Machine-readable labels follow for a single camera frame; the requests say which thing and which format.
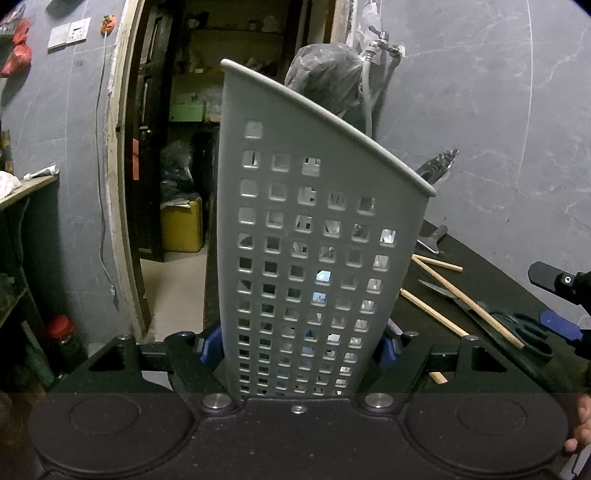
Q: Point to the red plastic bag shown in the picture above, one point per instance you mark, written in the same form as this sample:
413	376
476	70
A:
21	31
16	60

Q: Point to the metal peeler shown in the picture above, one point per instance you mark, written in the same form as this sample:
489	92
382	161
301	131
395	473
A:
431	242

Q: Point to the wooden shelf unit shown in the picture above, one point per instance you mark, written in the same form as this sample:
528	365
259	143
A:
27	189

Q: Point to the orange wall hook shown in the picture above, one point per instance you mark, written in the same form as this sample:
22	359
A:
108	24

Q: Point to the white perforated plastic basket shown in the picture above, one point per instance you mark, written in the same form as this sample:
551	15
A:
235	106

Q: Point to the white cloth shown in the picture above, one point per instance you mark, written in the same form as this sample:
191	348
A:
8	184

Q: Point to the plain wooden chopstick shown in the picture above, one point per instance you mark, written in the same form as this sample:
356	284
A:
480	310
438	264

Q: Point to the white wall switch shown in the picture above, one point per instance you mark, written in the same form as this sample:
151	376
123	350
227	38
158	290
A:
69	33

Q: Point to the grey plastic bag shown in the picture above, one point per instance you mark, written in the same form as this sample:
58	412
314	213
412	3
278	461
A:
323	78

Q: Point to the green box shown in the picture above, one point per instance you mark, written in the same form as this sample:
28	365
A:
187	112

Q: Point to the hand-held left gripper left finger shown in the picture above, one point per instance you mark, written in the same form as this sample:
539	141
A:
210	350

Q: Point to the metal spoon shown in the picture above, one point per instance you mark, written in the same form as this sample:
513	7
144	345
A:
438	166

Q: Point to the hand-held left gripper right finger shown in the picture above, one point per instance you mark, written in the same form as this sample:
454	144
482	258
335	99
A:
390	353

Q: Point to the red-lidded jar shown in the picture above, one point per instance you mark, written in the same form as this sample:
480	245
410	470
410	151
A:
60	330

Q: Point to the metal faucet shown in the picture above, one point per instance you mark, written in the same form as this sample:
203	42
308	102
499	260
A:
383	46

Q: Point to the person's right hand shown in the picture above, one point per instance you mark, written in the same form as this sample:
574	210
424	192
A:
582	424

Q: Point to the yellow plastic container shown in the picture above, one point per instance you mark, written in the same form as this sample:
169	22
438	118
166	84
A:
182	226

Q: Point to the black plastic bag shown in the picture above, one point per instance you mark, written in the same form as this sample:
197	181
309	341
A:
180	166

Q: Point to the white tube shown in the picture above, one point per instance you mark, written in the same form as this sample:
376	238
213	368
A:
41	173

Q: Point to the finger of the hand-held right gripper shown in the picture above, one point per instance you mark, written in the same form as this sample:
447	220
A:
568	286
561	325

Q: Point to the pale door frame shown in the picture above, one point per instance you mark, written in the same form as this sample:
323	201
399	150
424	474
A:
120	184

